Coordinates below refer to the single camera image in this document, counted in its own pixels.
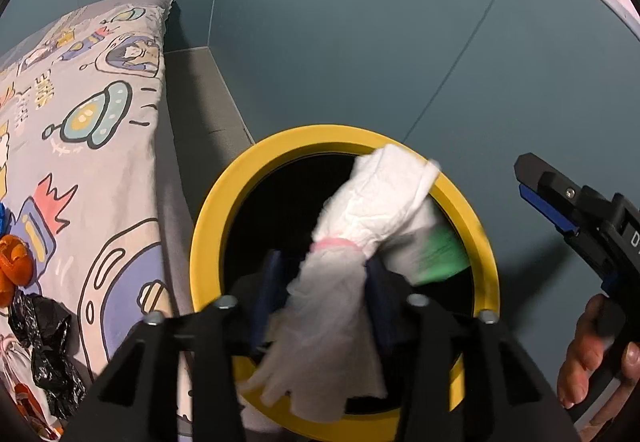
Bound white glove bundle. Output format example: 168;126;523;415
242;144;440;422

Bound black plastic bag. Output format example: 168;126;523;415
9;289;86;422

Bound orange peel piece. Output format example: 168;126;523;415
0;271;15;308
0;234;35;287

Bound orange snack wrapper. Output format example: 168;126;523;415
13;382;63;441

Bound white pink plastic bag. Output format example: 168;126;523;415
1;334;34;399

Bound blue plastic bag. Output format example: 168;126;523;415
0;203;10;236

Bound yellow rimmed trash bin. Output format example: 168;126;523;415
190;125;500;441

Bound right hand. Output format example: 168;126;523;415
556;294;639;441

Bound green wrapper in bin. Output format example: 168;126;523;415
410;225;471;285

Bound cartoon print bed sheet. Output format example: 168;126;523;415
0;0;196;442

